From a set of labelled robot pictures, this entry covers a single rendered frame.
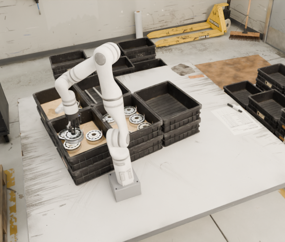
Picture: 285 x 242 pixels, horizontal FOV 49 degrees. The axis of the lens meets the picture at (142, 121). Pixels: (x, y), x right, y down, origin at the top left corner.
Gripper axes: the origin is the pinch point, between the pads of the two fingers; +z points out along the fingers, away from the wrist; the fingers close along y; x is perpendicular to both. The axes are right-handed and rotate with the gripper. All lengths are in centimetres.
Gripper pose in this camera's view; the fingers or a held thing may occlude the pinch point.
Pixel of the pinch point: (76, 131)
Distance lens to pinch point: 175.1
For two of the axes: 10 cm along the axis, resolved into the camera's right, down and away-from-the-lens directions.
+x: -9.6, -1.3, 2.6
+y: 2.8, -5.9, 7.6
